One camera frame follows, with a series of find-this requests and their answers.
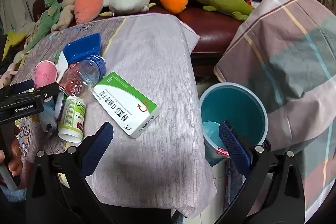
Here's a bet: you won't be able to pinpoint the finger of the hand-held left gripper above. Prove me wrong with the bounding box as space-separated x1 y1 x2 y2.
26 82 61 102
0 79 36 95

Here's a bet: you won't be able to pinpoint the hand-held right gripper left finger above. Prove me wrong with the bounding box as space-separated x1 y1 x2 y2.
25 122 117 224

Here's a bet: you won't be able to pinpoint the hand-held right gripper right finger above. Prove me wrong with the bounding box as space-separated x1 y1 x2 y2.
210 120 306 224

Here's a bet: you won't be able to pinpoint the pink cup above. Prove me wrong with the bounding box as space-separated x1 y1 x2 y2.
35 61 59 89

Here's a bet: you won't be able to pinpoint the blue round bin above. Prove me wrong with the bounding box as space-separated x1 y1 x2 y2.
199 82 269 167

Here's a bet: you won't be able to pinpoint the green white medicine box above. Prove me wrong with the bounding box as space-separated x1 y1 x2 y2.
91 72 160 139

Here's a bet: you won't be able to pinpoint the blue plastic tray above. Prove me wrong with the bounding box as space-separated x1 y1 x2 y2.
62 33 102 63

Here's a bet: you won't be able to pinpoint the person's left hand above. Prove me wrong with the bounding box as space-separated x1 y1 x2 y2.
7 130 25 178

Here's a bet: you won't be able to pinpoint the pink bunny plush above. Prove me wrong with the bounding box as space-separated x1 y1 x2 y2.
0 63 17 88

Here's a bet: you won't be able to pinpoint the dark cloth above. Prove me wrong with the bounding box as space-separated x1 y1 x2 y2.
0 34 19 75

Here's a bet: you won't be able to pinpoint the white green can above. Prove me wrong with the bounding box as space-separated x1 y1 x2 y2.
58 96 87 143

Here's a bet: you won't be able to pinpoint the clear plastic bottle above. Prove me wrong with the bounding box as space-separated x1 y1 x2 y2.
59 55 107 97

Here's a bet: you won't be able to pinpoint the yellow plush toy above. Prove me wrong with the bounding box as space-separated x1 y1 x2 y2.
3 31 27 62

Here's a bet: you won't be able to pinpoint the cream plush toy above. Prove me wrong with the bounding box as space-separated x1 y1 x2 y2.
14 20 40 56

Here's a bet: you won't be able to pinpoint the small green dinosaur plush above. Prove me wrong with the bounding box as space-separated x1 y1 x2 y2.
25 0 63 52

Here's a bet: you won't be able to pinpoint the beige doll plush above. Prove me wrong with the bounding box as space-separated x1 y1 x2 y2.
51 0 76 32

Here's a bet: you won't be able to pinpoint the person's blue trousers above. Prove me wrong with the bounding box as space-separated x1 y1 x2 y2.
0 182 28 216

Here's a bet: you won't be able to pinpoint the lilac tablecloth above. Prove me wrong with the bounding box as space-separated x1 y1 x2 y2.
10 13 218 216

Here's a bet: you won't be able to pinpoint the plaid pink grey cloth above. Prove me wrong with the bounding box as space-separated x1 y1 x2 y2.
214 0 336 216

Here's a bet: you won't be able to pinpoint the dark red leather sofa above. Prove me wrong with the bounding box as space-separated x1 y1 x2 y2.
33 0 273 67

